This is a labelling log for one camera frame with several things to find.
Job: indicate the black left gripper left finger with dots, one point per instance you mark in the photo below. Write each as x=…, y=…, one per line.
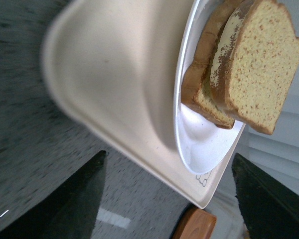
x=70, y=211

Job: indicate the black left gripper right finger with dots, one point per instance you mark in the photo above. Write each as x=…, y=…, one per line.
x=270, y=210

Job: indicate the white round plate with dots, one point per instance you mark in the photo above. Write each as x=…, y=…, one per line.
x=200, y=143

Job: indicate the wooden cutting board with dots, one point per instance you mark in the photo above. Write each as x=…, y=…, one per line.
x=195, y=223

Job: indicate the beige rabbit serving tray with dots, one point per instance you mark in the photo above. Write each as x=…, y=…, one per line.
x=110, y=65

